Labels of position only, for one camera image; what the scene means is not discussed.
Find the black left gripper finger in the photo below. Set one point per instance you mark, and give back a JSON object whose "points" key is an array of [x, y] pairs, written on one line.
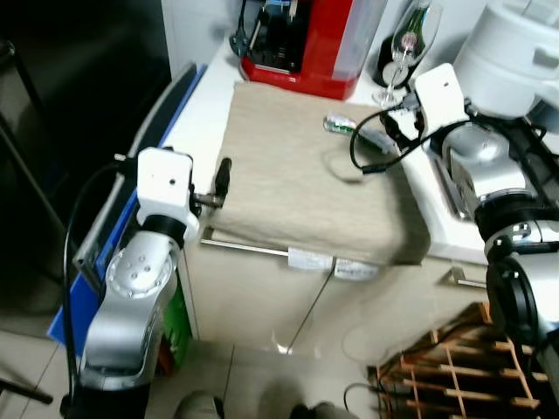
{"points": [[224, 183]]}

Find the green and white food packet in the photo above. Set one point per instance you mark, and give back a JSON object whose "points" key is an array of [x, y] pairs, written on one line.
{"points": [[341, 125]]}

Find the beige counter cloth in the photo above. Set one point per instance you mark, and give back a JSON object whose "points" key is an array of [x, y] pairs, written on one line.
{"points": [[297, 192]]}

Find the clear wine glass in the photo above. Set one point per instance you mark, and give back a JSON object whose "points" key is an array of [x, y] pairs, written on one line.
{"points": [[406, 48]]}

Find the red coffee machine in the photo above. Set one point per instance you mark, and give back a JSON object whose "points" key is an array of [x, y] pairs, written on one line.
{"points": [[327, 44]]}

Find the plain white cloth tag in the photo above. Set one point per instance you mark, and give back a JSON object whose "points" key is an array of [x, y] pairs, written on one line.
{"points": [[310, 259]]}

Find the beige kitchen counter cabinet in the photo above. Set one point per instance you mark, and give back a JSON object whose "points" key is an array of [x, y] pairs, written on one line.
{"points": [[262, 305]]}

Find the green plastic bin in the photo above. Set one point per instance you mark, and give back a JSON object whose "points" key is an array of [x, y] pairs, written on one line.
{"points": [[177, 323]]}

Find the printed white cloth tag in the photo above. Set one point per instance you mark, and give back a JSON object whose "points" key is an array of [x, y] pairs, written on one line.
{"points": [[356, 269]]}

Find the blue and grey board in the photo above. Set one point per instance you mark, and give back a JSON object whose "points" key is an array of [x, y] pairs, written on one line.
{"points": [[83, 305]]}

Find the orange plastic bin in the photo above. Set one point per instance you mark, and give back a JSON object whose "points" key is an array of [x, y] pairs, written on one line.
{"points": [[163, 358]]}

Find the grey left robot foot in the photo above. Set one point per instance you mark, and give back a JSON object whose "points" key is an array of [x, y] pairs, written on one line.
{"points": [[199, 406]]}

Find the grey robot foot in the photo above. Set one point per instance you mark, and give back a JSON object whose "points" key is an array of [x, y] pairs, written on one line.
{"points": [[199, 406], [327, 410]]}

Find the grey right robot foot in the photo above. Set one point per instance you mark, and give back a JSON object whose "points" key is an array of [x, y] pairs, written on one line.
{"points": [[327, 410]]}

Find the wooden wine rack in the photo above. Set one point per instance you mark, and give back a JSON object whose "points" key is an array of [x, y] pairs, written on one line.
{"points": [[454, 375]]}

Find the black metal stand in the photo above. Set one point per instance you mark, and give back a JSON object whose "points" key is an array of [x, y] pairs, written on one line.
{"points": [[26, 390]]}

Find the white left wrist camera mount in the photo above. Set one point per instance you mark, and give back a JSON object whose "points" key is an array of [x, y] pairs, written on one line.
{"points": [[166, 183]]}

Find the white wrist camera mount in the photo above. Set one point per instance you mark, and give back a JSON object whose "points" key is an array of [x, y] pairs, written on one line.
{"points": [[166, 183], [441, 96]]}

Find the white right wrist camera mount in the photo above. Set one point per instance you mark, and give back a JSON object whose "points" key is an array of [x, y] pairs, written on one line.
{"points": [[441, 96]]}

